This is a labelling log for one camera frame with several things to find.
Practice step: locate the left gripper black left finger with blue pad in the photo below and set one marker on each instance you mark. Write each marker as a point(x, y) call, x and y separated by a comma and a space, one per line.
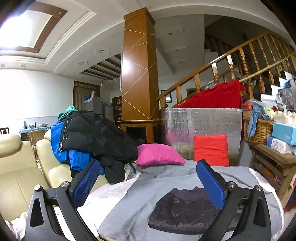
point(42, 223)

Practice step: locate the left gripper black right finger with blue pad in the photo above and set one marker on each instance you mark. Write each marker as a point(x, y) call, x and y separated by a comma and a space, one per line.
point(254, 222)

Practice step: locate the dark quilted bomber jacket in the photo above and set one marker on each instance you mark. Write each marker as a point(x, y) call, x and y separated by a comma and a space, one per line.
point(186, 212)

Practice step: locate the cream leather sofa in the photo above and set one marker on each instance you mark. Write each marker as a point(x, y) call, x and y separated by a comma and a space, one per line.
point(20, 172)

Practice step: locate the wooden side table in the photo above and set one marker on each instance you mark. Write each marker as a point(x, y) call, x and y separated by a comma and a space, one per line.
point(278, 169)

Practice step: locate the blue jacket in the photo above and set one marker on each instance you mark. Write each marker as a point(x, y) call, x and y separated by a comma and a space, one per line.
point(75, 142)

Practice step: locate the red-orange pillow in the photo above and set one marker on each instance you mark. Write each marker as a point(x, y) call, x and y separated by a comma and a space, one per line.
point(213, 149)

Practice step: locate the white patterned tissue box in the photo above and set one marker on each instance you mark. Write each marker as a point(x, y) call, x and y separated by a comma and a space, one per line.
point(280, 146)

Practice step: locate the clear plastic bag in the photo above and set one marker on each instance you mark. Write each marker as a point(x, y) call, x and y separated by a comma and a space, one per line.
point(130, 171)

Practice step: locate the black puffer coat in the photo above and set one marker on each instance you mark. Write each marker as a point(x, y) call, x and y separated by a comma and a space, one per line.
point(117, 147)

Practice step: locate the wicker basket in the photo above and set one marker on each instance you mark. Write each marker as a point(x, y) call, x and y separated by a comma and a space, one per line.
point(264, 129)

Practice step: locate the light blue cardboard box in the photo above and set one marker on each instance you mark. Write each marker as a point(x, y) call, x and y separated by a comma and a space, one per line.
point(286, 133)

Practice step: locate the light blue cloth in basket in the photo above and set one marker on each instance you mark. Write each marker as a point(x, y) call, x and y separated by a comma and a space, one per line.
point(258, 112)

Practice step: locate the teal garment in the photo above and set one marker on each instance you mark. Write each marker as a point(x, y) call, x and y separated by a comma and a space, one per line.
point(69, 110)

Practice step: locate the silver foil insulation panel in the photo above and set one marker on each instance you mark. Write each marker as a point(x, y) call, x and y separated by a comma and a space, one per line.
point(180, 125)

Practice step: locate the magenta pillow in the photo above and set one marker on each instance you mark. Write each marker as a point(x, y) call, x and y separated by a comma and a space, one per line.
point(158, 154)

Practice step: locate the grey refrigerator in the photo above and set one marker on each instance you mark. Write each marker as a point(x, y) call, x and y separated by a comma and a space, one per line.
point(94, 104)

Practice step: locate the red blanket on railing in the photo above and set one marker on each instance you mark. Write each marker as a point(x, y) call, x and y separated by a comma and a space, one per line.
point(223, 95)

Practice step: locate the wooden pillar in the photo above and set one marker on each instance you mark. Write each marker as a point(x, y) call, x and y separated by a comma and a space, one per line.
point(139, 75)

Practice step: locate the framed picture on wall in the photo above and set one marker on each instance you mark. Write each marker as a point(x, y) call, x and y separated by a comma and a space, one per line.
point(168, 98)

